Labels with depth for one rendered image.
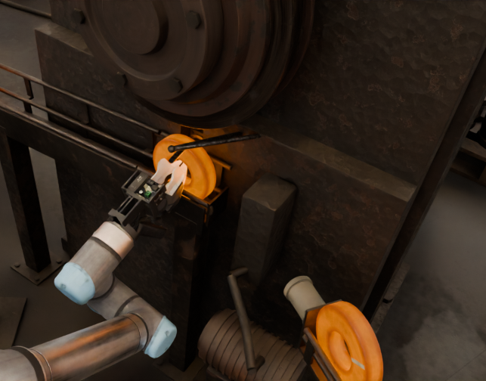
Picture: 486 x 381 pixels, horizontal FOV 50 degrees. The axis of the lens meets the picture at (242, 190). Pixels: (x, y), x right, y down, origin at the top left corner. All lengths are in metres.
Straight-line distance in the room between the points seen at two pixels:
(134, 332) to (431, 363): 1.16
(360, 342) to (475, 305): 1.29
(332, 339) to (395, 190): 0.29
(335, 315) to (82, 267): 0.46
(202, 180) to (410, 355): 1.05
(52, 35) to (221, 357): 0.84
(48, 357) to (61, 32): 0.81
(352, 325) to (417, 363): 1.01
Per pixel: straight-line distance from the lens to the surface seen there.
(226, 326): 1.13
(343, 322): 0.89
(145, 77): 0.90
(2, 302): 1.87
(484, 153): 2.65
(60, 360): 0.84
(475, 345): 2.01
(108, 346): 0.92
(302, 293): 1.00
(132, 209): 1.01
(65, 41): 1.34
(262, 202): 1.00
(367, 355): 0.87
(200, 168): 1.08
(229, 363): 1.13
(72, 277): 0.99
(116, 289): 1.08
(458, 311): 2.07
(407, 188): 1.01
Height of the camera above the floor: 1.47
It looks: 42 degrees down
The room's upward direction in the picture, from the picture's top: 9 degrees clockwise
